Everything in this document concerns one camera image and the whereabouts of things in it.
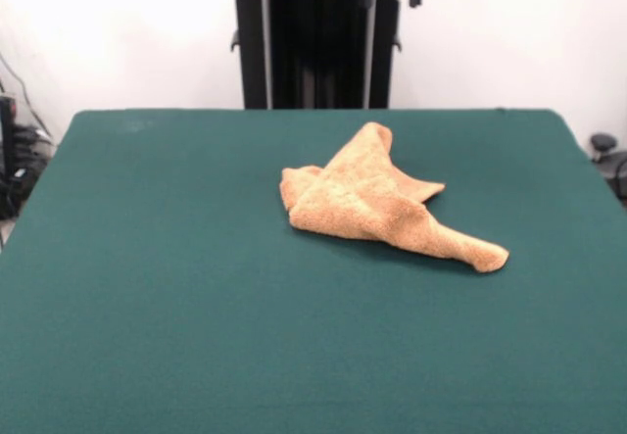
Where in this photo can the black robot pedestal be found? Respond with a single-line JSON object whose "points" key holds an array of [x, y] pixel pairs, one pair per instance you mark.
{"points": [[318, 52]]}

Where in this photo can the dark green table cloth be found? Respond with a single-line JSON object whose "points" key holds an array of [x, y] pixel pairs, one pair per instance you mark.
{"points": [[196, 306]]}

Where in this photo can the black electronics box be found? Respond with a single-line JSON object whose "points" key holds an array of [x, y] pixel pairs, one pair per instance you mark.
{"points": [[7, 159]]}

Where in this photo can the orange terry towel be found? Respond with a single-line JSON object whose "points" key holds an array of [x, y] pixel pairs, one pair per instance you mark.
{"points": [[362, 208]]}

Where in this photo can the black round knob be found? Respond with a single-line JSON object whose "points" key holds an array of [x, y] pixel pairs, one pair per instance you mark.
{"points": [[603, 141]]}

